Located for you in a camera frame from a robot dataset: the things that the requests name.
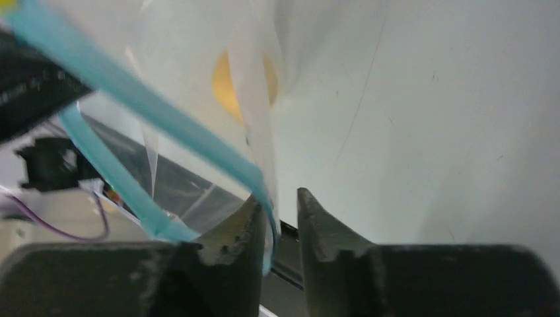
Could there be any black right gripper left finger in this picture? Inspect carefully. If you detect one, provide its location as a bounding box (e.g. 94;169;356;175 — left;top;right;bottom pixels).
1;198;267;316

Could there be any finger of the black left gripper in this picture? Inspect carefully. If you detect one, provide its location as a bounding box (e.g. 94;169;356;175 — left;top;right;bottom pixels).
1;30;94;144

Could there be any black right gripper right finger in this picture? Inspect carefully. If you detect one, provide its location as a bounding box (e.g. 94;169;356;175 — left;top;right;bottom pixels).
297;188;559;316

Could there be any clear zip bag blue zipper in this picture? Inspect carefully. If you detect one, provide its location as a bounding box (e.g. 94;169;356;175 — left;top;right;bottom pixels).
0;0;386;277

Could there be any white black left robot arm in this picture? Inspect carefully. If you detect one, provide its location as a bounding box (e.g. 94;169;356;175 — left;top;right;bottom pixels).
1;30;147;256

